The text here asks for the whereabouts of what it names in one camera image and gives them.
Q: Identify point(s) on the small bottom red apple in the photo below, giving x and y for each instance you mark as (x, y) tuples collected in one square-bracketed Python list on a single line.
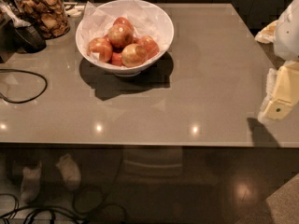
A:
[(116, 59)]

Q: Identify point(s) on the white paper bowl liner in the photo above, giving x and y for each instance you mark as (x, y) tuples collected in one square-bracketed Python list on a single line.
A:
[(93, 22)]

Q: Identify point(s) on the right white shoe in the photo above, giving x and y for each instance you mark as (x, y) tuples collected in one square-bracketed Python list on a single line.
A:
[(69, 171)]

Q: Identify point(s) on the black round device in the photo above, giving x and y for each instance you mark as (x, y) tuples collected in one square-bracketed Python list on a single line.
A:
[(28, 40)]

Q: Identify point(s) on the white ceramic bowl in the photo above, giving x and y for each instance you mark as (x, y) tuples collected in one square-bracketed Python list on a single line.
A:
[(162, 22)]

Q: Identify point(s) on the crumpled cloth at table edge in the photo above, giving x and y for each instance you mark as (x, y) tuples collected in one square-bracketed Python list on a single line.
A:
[(267, 34)]

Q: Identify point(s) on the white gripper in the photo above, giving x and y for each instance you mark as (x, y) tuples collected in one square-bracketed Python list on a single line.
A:
[(288, 34)]

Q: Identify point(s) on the glass jar of dried chips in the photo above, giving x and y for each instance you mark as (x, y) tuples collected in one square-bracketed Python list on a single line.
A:
[(48, 15)]

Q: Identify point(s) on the left white shoe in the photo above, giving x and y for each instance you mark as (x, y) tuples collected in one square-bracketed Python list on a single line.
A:
[(30, 185)]

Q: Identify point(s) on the front yellow-red apple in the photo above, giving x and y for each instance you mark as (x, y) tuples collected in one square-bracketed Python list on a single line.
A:
[(133, 55)]

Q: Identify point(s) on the white items behind jar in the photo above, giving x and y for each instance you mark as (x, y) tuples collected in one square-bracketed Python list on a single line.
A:
[(73, 9)]

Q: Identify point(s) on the white shoe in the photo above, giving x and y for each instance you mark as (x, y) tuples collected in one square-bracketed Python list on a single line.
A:
[(69, 171), (30, 185)]

